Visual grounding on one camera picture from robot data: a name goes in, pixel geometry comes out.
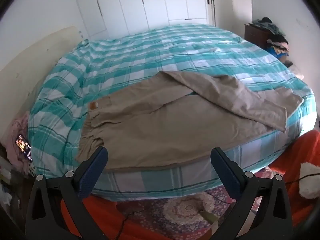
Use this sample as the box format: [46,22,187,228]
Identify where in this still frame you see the red patterned rug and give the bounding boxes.
[60,129,320,240]

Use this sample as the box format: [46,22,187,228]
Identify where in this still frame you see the khaki beige pants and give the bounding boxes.
[76,71,303,171]

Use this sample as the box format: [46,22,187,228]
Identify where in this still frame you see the smartphone with lit screen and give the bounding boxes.
[16,134,33,163]

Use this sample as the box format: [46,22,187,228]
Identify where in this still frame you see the white fluffy cloth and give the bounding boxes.
[299,162,319,199]

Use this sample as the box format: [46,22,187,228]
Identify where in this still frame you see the pink crumpled cloth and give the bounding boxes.
[5,112,33,175]

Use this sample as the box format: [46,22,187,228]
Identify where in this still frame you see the teal white plaid bed cover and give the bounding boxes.
[27,23,318,202]

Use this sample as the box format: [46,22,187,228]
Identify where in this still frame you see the dark wooden nightstand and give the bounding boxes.
[244,24,272,49]

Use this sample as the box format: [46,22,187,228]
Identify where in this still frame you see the cream padded headboard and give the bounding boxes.
[1,27,83,145]

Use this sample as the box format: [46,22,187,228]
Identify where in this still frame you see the white wardrobe doors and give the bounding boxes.
[76,0,214,40]

